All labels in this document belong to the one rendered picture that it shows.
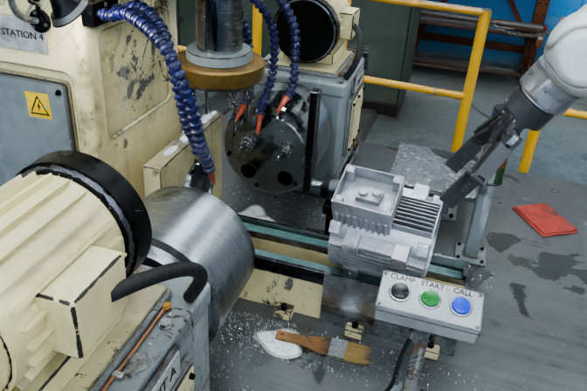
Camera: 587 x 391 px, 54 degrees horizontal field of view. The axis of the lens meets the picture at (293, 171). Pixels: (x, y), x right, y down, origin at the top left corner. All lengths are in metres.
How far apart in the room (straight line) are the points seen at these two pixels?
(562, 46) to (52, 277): 0.62
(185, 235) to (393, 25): 3.42
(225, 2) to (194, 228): 0.42
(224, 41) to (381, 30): 3.18
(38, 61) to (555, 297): 1.25
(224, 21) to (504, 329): 0.89
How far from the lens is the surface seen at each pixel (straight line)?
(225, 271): 0.96
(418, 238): 1.15
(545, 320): 1.47
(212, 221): 0.98
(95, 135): 1.16
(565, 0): 6.09
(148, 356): 0.74
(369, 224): 1.14
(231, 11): 1.10
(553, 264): 1.66
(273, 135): 1.42
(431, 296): 0.99
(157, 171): 1.15
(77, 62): 1.11
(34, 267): 0.62
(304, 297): 1.28
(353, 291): 1.23
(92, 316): 0.62
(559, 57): 0.77
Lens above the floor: 1.69
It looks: 29 degrees down
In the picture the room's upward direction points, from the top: 4 degrees clockwise
